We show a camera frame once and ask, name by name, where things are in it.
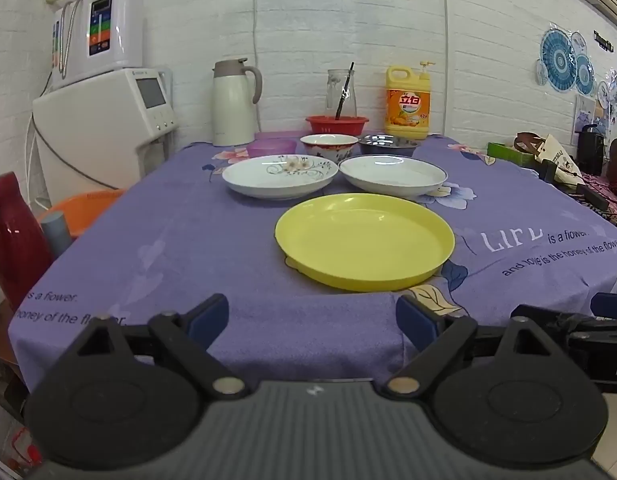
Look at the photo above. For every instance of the red plastic basin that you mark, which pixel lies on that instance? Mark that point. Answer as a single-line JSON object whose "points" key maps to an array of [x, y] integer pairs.
{"points": [[321, 125]]}

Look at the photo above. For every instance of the stainless steel bowl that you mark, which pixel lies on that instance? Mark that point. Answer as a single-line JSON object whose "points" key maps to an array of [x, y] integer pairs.
{"points": [[388, 144]]}

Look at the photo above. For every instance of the beige tote bag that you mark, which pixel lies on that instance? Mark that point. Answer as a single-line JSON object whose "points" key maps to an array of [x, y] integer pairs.
{"points": [[556, 157]]}

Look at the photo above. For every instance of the blue fan wall decoration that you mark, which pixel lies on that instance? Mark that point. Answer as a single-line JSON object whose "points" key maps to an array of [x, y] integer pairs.
{"points": [[558, 60]]}

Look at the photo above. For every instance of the white floral ceramic bowl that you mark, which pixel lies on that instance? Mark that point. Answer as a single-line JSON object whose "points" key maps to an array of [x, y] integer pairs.
{"points": [[328, 145]]}

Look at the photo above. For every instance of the white thermos jug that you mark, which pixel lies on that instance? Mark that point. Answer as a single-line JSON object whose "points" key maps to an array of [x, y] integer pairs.
{"points": [[232, 105]]}

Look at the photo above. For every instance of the white floral plate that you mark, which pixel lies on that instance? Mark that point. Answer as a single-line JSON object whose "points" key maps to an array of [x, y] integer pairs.
{"points": [[281, 176]]}

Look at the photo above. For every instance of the clear glass jar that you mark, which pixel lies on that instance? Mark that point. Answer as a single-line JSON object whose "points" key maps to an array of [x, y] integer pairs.
{"points": [[338, 90]]}

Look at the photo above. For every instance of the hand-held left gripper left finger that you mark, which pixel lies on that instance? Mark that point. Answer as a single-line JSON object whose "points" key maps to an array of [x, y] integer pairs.
{"points": [[208, 317]]}

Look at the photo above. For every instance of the white water dispenser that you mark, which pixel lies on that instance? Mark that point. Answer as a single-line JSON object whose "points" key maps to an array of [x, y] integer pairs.
{"points": [[93, 135]]}

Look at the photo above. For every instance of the purple plastic bowl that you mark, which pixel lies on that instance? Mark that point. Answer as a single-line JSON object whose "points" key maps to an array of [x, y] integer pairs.
{"points": [[271, 148]]}

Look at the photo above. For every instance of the white water purifier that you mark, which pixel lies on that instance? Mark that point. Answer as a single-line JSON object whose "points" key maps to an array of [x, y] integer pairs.
{"points": [[98, 30]]}

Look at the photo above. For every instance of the green cardboard box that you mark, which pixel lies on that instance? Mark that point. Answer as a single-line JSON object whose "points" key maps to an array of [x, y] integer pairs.
{"points": [[508, 154]]}

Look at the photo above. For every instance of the purple floral tablecloth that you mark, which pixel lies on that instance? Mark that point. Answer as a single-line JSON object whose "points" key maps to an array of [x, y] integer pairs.
{"points": [[188, 240]]}

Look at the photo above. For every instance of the yellow detergent bottle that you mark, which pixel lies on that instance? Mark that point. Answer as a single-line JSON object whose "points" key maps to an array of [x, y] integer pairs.
{"points": [[407, 105]]}

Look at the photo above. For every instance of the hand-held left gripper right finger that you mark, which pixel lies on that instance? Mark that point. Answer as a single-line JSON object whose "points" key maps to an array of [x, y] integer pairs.
{"points": [[413, 317]]}

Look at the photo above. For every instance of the yellow plastic plate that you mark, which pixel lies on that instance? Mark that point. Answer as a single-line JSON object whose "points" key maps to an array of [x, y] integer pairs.
{"points": [[363, 240]]}

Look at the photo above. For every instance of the grey cup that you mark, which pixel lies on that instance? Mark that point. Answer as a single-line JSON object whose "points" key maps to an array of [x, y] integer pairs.
{"points": [[57, 235]]}

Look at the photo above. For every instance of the black power adapter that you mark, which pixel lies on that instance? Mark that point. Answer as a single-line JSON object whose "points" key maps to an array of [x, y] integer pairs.
{"points": [[591, 197]]}

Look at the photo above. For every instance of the dark red vase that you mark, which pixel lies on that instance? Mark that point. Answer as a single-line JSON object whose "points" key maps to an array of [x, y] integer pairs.
{"points": [[16, 240]]}

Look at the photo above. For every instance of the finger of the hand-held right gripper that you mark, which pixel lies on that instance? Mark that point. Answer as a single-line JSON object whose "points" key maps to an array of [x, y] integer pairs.
{"points": [[608, 305], [553, 317]]}

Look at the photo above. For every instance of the white blue-rimmed plate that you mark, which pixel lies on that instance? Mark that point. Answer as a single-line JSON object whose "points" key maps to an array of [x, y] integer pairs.
{"points": [[393, 175]]}

